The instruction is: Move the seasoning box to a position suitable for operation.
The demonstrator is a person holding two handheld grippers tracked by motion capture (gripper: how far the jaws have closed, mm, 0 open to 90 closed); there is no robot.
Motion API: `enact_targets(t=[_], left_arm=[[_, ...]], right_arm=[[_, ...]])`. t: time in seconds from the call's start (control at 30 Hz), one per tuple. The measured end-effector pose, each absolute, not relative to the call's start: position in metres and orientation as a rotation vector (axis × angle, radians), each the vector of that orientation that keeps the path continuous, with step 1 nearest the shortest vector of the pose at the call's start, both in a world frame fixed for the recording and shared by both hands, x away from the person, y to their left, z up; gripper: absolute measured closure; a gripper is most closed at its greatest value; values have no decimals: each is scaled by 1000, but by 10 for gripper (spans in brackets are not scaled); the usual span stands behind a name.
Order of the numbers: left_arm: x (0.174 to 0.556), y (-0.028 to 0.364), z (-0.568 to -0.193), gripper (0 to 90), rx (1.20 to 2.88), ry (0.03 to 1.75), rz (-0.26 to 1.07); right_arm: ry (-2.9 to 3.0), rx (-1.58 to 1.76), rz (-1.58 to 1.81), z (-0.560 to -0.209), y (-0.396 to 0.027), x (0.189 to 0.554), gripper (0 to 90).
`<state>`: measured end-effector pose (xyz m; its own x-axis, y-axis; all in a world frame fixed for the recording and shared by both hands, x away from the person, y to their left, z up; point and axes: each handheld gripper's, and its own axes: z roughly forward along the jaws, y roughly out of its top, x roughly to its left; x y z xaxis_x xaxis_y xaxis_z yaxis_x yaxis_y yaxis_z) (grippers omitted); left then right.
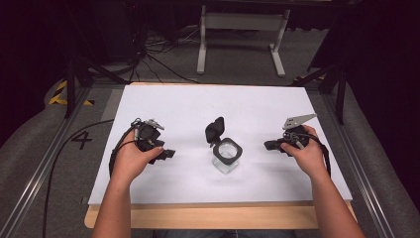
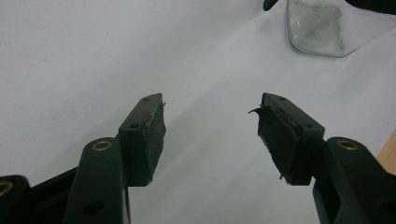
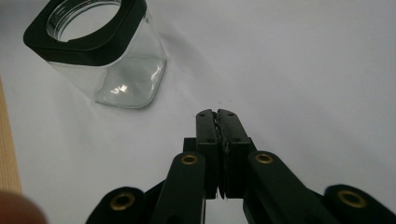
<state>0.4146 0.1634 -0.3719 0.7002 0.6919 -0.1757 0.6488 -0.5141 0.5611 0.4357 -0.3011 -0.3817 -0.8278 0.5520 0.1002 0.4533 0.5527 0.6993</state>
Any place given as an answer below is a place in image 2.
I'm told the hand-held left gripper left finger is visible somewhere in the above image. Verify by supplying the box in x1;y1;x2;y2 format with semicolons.
61;92;167;224

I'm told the clear square glass dish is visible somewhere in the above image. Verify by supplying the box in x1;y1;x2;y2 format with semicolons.
286;0;359;59

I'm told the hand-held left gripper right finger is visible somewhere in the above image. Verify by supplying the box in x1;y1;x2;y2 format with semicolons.
247;91;396;224

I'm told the dark rounded object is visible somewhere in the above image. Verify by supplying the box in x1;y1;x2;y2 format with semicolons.
262;0;280;12

